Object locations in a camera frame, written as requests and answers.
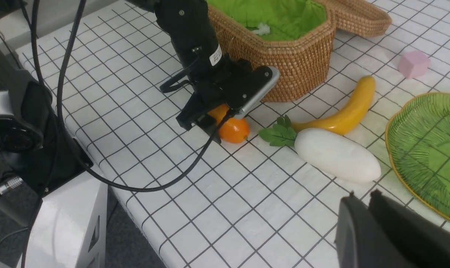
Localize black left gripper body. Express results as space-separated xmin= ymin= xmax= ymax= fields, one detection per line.
xmin=176 ymin=58 xmax=274 ymax=131

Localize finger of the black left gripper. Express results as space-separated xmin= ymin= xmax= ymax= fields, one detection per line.
xmin=195 ymin=114 xmax=221 ymax=144

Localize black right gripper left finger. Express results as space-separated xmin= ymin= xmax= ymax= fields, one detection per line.
xmin=335 ymin=193 xmax=416 ymax=268

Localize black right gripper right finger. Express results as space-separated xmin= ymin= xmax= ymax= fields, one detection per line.
xmin=369 ymin=190 xmax=450 ymax=268

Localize orange yellow toy mango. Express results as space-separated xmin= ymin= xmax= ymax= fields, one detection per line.
xmin=208 ymin=105 xmax=250 ymax=144

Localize white toy radish green leaves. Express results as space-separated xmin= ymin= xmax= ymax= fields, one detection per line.
xmin=259 ymin=116 xmax=382 ymax=183

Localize yellow toy banana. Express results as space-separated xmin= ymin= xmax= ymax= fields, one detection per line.
xmin=291 ymin=75 xmax=376 ymax=135

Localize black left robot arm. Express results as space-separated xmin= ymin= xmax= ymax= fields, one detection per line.
xmin=131 ymin=0 xmax=280 ymax=144

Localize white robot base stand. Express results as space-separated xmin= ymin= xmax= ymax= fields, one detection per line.
xmin=25 ymin=172 xmax=108 ymax=268

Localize woven rattan basket green lining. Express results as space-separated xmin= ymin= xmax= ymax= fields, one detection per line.
xmin=206 ymin=0 xmax=337 ymax=103

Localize white black grid tablecloth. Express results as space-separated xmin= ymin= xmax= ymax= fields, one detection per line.
xmin=15 ymin=0 xmax=450 ymax=268

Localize green glass leaf plate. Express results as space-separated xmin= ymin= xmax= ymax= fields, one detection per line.
xmin=385 ymin=93 xmax=450 ymax=222

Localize woven rattan basket lid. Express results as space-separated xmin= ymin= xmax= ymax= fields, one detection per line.
xmin=316 ymin=0 xmax=393 ymax=38

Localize pink foam cube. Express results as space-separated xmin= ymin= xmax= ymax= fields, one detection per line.
xmin=397 ymin=50 xmax=431 ymax=79

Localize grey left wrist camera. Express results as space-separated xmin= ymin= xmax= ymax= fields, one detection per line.
xmin=233 ymin=66 xmax=280 ymax=120

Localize black left camera cable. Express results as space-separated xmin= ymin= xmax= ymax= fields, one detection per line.
xmin=57 ymin=0 xmax=240 ymax=193

